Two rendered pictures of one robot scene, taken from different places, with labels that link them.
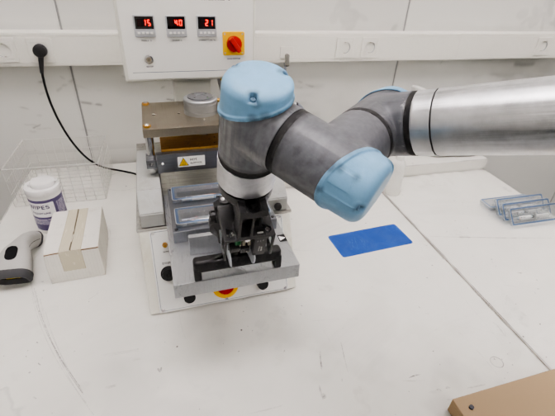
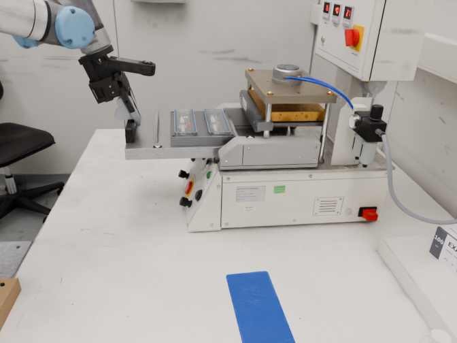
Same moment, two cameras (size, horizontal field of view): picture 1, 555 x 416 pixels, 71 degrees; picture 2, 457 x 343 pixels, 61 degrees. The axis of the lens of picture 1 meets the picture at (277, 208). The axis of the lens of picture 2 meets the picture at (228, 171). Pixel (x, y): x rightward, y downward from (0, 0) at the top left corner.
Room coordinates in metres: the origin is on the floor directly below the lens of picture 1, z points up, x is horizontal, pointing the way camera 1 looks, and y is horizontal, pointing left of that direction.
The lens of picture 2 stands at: (0.93, -0.86, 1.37)
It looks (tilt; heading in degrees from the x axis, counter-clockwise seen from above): 27 degrees down; 100
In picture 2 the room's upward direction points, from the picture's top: 2 degrees clockwise
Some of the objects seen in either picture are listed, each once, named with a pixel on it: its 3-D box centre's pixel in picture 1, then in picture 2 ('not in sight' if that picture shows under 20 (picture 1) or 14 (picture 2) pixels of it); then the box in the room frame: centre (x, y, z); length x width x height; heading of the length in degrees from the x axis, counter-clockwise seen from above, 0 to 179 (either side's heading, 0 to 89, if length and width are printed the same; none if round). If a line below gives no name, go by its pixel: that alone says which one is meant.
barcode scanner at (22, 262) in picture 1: (20, 251); not in sight; (0.73, 0.63, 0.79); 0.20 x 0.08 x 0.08; 16
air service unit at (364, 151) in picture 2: not in sight; (363, 133); (1.09, 0.02, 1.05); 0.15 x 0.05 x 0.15; 108
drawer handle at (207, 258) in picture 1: (238, 262); (131, 125); (0.50, 0.06, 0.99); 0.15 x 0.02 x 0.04; 108
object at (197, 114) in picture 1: (208, 117); (298, 92); (0.93, 0.18, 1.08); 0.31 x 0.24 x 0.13; 108
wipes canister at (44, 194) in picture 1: (47, 204); not in sight; (0.89, 0.64, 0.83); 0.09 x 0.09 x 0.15
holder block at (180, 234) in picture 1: (219, 207); (200, 126); (0.68, 0.12, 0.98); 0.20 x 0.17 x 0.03; 108
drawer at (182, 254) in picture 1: (224, 224); (183, 131); (0.63, 0.11, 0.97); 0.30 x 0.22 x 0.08; 18
